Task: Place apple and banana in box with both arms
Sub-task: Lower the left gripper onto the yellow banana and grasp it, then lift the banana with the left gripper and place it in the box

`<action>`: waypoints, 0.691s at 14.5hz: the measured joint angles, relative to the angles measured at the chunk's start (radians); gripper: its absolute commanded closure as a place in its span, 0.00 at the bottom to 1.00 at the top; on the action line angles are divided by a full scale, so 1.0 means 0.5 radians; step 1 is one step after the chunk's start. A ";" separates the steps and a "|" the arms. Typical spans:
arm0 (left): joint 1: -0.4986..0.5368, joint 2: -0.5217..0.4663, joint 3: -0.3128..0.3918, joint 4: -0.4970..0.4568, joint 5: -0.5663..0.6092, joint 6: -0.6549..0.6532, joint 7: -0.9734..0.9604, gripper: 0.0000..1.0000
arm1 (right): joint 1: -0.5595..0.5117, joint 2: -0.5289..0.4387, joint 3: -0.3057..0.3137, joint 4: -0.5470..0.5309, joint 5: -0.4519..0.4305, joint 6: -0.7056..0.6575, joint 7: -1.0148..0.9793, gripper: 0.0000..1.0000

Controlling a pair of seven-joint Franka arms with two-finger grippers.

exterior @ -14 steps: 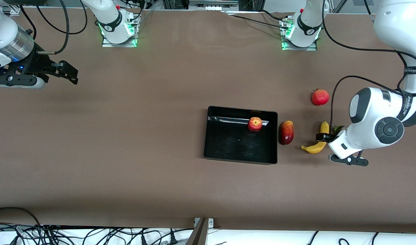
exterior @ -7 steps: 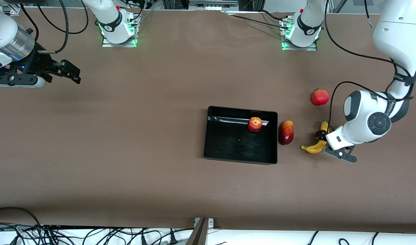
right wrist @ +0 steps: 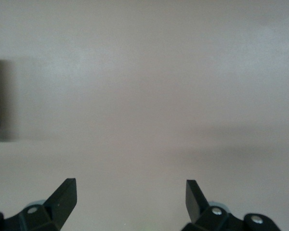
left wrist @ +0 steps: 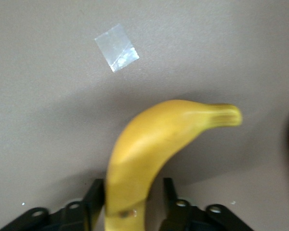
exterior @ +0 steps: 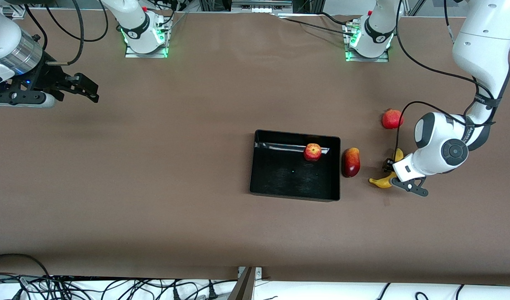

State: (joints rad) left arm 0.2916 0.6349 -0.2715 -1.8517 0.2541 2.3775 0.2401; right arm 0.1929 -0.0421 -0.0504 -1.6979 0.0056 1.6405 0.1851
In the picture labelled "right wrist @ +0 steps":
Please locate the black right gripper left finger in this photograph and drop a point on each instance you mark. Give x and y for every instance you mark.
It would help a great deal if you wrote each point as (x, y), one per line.
(57, 209)

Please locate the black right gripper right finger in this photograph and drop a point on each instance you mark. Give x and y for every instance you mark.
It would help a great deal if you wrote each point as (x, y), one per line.
(197, 209)

